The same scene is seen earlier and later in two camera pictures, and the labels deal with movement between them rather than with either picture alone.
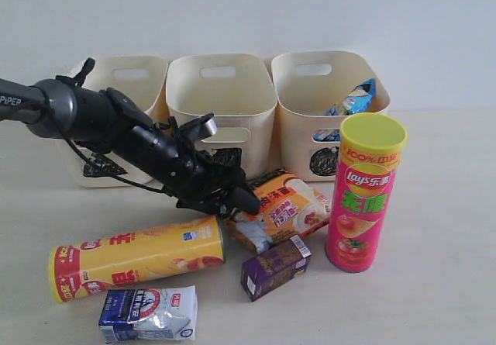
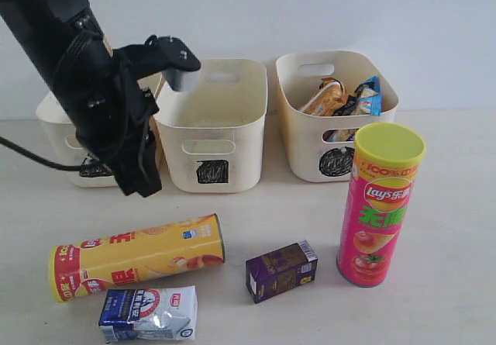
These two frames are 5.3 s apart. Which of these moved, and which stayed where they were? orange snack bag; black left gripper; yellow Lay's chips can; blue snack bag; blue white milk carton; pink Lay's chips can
Moved: pink Lay's chips can; orange snack bag; black left gripper; blue snack bag
Stayed: blue white milk carton; yellow Lay's chips can
